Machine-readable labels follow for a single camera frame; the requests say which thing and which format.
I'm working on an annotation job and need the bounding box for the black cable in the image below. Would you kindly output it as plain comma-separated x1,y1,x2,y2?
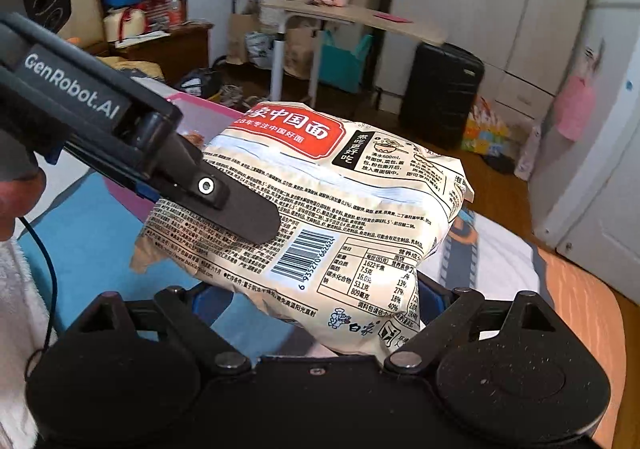
19,215,61,370

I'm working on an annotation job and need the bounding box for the cream bag with red ribbon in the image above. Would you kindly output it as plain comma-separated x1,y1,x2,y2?
102,6,147,46

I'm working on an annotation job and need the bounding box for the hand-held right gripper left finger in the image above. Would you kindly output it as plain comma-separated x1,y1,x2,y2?
62,283,253,375

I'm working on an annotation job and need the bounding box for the white printed bag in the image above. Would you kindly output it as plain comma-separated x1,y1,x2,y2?
243,31,277,70

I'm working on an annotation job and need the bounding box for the brown paper bag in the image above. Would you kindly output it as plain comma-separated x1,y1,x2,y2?
282,26,322,80
226,13,262,66

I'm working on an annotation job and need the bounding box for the person's left hand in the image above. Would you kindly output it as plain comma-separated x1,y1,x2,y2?
0,173,42,243

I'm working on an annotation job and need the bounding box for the rolling side table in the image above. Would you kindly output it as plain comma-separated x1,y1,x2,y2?
260,0,449,106

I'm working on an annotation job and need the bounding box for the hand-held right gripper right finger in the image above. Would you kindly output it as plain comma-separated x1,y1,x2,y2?
385,274,573,372

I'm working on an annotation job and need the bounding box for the white door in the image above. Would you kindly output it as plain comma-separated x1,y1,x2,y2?
529,1,640,282

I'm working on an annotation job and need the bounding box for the black floor bag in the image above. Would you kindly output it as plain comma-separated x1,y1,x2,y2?
174,68,222,98

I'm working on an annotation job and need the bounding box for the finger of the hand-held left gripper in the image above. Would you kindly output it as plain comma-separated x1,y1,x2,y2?
149,133,282,246

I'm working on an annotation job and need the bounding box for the white grain bag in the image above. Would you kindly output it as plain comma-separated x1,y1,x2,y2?
131,101,475,360

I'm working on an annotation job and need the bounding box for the white wardrobe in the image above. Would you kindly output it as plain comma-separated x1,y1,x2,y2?
387,0,602,102

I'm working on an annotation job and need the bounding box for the pink hanging bag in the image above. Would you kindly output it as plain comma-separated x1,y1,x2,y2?
555,74,597,140

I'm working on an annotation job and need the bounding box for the red gift box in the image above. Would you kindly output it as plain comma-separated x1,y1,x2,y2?
144,0,189,28

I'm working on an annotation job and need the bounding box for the yellow blanket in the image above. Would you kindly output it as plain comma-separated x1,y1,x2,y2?
94,55,167,80

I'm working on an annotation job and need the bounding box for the pink cardboard box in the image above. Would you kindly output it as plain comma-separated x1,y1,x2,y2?
102,93,253,226

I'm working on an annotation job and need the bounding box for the teal bag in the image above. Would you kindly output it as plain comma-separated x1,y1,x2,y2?
317,29,374,96

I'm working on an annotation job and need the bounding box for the black suitcase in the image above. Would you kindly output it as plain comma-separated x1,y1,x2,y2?
398,41,485,150

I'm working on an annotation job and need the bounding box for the pair of slippers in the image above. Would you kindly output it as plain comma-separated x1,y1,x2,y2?
219,83,252,106

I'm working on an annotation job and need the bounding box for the wooden nightstand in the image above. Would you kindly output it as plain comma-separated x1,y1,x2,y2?
111,23,214,86

